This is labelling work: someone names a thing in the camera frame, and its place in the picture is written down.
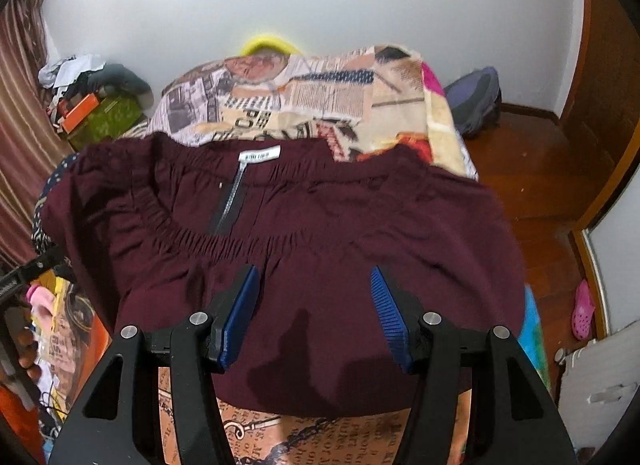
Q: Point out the grey purple backpack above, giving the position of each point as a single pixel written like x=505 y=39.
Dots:
x=472 y=100

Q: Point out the pink shoe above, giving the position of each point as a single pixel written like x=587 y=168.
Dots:
x=583 y=310

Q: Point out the dark patterned garment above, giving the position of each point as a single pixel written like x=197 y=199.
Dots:
x=47 y=195

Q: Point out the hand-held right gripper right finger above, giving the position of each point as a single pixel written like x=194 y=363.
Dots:
x=390 y=315

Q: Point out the white crumpled cloth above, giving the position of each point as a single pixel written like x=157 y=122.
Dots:
x=70 y=70

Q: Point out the newspaper print blanket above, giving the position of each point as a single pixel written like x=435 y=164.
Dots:
x=325 y=95

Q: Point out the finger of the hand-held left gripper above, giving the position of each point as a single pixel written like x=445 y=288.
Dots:
x=35 y=266

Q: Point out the wooden door frame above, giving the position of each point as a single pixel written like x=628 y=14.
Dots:
x=610 y=145

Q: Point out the grey bundled garment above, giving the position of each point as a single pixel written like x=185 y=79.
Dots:
x=125 y=81

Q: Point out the orange box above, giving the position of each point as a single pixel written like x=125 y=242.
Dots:
x=77 y=112

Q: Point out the yellow round object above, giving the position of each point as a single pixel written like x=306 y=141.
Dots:
x=267 y=42

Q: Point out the person's left hand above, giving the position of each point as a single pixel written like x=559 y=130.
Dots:
x=24 y=338

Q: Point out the maroon button shirt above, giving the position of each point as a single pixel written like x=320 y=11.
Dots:
x=325 y=225

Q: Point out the striped red curtain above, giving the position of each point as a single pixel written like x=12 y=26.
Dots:
x=22 y=135

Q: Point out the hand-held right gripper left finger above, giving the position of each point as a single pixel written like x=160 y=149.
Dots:
x=240 y=315

